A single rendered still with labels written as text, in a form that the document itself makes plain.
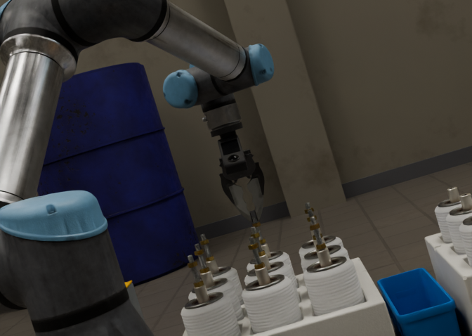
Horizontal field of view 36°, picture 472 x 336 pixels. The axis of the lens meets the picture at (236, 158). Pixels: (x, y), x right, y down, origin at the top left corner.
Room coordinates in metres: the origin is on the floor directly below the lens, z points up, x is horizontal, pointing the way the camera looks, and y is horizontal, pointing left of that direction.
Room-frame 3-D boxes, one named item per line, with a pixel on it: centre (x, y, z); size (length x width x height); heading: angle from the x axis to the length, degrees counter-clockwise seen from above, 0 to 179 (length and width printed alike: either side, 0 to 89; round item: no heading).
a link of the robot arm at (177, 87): (1.48, 0.03, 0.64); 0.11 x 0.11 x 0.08; 62
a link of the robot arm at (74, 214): (0.87, 0.24, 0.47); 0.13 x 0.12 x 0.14; 62
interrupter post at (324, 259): (1.32, -0.10, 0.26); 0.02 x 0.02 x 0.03
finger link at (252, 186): (1.59, -0.02, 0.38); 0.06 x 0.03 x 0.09; 1
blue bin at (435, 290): (1.47, -0.26, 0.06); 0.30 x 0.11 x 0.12; 176
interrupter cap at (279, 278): (1.33, 0.02, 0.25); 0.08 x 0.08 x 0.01
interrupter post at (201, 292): (1.34, 0.13, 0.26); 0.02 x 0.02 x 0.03
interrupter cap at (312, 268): (1.32, -0.10, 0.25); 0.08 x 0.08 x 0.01
